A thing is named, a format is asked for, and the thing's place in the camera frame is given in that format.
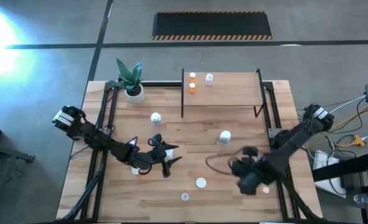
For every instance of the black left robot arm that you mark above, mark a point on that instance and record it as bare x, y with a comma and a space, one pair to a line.
109, 146

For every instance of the green plant in white pot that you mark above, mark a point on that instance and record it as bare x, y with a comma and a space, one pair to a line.
137, 99

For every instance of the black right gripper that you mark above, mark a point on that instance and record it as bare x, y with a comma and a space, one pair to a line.
252, 171

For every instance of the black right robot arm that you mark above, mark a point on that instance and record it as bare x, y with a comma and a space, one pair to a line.
296, 143

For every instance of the large orange pill bottle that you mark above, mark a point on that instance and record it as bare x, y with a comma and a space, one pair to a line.
201, 182
135, 170
134, 142

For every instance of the clear bottle with colourful capsules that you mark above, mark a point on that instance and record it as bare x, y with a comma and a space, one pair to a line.
185, 196

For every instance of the clear water bottle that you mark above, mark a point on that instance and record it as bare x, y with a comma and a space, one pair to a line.
361, 199

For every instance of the white medicine bottle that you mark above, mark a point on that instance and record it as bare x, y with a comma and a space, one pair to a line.
156, 118
225, 136
169, 154

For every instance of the yellow power splitter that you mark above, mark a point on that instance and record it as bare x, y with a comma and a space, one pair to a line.
357, 140

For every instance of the black hazard-striped floor mat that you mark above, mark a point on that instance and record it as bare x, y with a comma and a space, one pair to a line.
212, 25

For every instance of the clear plastic pill bottle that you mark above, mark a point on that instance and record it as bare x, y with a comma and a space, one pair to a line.
209, 78

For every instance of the dark metal floor stand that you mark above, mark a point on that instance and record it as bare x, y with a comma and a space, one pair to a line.
3, 151

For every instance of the small orange pill bottle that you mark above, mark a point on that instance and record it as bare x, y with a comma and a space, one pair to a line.
192, 87
192, 75
265, 190

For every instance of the white power strip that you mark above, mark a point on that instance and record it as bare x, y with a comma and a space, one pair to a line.
322, 160

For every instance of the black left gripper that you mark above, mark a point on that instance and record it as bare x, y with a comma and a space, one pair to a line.
154, 155

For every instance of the wooden shelf with black frame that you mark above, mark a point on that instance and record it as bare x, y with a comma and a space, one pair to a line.
230, 90

